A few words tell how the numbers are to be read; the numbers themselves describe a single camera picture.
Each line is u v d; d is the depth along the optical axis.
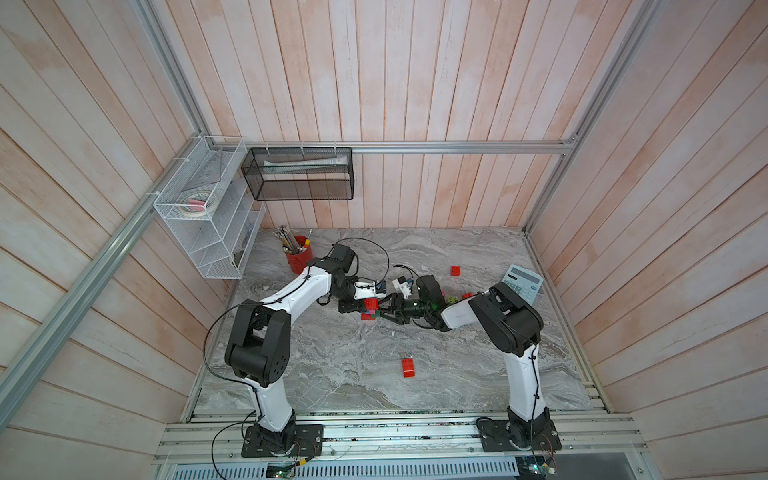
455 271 1.07
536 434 0.69
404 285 0.95
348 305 0.80
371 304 0.88
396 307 0.86
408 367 0.84
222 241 0.77
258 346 0.49
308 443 0.73
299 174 1.04
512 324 0.57
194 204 0.73
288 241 0.98
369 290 0.79
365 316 0.95
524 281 1.02
